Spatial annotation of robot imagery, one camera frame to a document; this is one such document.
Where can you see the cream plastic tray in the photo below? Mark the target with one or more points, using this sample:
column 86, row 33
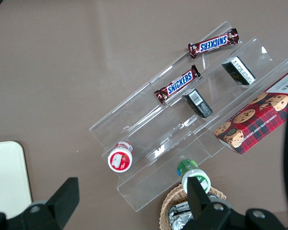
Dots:
column 7, row 172

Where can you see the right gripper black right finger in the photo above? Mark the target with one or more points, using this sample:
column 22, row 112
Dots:
column 201, row 208

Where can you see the foil wrapped pack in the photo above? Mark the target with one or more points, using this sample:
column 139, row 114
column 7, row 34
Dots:
column 178, row 207
column 180, row 221

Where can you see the light wicker basket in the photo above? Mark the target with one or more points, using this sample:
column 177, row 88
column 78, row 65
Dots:
column 168, row 206

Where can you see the small black carton box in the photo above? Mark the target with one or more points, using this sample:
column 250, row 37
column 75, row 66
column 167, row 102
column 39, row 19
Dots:
column 240, row 70
column 198, row 103

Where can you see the green lid yogurt cup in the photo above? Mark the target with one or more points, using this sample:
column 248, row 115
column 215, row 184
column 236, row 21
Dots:
column 202, row 179

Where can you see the Snickers chocolate bar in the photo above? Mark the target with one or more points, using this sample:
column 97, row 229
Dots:
column 213, row 43
column 180, row 84

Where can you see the red tartan cookie box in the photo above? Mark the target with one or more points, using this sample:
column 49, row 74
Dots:
column 256, row 124

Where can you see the red lid yogurt cup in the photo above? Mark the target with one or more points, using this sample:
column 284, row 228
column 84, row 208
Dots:
column 120, row 160

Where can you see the clear acrylic step stand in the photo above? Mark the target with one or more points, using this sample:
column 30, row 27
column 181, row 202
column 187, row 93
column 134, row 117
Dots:
column 158, row 134

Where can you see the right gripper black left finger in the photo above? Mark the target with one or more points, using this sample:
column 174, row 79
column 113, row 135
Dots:
column 55, row 206

